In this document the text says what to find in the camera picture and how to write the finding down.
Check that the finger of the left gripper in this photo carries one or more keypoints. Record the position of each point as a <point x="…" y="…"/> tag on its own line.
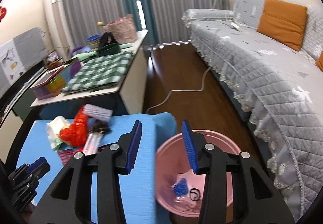
<point x="36" y="164"/>
<point x="29" y="181"/>

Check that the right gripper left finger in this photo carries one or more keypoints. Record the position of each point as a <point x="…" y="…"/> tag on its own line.
<point x="67" y="199"/>

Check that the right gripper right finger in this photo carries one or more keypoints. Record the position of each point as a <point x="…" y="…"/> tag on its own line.
<point x="255" y="199"/>

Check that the dark red patterned wrapper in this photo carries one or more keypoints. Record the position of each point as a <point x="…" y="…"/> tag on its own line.
<point x="65" y="155"/>

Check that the red plastic bag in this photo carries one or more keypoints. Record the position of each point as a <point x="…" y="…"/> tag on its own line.
<point x="77" y="133"/>

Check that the black rubber band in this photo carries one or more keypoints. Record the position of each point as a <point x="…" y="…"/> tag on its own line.
<point x="194" y="194"/>

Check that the clear plastic package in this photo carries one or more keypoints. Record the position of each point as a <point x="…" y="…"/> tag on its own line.
<point x="92" y="143"/>

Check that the dark brown scrunchie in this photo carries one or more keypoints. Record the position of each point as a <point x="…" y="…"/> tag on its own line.
<point x="99" y="127"/>

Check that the blue bubble wrap ball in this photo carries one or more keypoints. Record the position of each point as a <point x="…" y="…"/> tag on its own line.
<point x="180" y="188"/>

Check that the white foam net sleeve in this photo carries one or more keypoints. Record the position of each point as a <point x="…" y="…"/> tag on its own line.
<point x="98" y="113"/>

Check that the blue tablecloth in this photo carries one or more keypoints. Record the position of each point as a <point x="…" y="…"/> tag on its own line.
<point x="137" y="188"/>

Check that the pink plastic basin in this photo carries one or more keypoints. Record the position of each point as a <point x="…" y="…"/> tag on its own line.
<point x="171" y="164"/>

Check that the colourful storage box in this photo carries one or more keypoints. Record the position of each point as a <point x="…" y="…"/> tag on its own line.
<point x="51" y="83"/>

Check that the brown figurine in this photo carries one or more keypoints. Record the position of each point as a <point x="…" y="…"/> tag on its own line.
<point x="53" y="65"/>

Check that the covered television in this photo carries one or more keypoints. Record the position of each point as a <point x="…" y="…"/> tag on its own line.
<point x="20" y="54"/>

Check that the green checkered cloth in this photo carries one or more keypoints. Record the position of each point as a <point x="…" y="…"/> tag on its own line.
<point x="99" y="72"/>

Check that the grey quilted sofa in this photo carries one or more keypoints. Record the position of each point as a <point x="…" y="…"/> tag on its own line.
<point x="279" y="87"/>

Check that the stack of coloured bowls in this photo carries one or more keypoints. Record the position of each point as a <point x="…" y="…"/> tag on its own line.
<point x="93" y="41"/>

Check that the black green handbag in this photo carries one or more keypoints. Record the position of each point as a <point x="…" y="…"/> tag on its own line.
<point x="108" y="45"/>

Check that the orange cushion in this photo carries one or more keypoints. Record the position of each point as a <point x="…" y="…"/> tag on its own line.
<point x="319" y="62"/>
<point x="284" y="22"/>

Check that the white standing air conditioner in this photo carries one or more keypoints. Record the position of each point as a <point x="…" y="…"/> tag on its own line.
<point x="58" y="27"/>

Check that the pink lace basket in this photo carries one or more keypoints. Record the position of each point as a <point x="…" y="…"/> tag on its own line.
<point x="123" y="29"/>

